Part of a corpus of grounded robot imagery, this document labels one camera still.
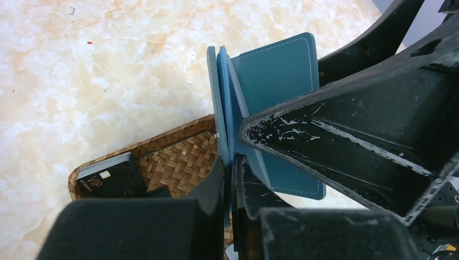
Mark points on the black VIP card stack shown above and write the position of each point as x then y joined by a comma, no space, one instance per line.
115,177

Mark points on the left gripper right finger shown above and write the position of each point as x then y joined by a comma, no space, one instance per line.
267,227

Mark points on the blue leather card holder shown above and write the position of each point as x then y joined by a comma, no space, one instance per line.
250,83

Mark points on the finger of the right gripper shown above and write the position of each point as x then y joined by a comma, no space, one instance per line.
376,44
387,139

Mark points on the woven wicker tray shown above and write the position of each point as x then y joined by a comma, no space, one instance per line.
178,159

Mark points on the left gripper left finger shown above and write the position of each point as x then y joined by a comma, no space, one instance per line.
191,227

